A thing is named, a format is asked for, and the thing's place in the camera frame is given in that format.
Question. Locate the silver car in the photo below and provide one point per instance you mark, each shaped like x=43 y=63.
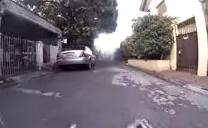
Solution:
x=75 y=57

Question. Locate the grey asphalt road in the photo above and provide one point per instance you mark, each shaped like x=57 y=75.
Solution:
x=92 y=100

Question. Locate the large dark tree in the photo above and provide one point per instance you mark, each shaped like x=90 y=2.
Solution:
x=82 y=16

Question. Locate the round green bush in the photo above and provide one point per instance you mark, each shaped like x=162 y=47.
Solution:
x=151 y=36

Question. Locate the robot's own part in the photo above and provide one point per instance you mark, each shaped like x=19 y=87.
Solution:
x=73 y=126
x=141 y=124

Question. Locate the building with metal gate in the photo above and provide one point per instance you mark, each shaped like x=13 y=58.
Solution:
x=18 y=43

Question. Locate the pale concrete pavement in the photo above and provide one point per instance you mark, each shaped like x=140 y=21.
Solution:
x=192 y=80

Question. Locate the building with brown gate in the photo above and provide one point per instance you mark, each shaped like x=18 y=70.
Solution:
x=192 y=40

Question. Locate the low pale wall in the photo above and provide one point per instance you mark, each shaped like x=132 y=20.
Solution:
x=148 y=64

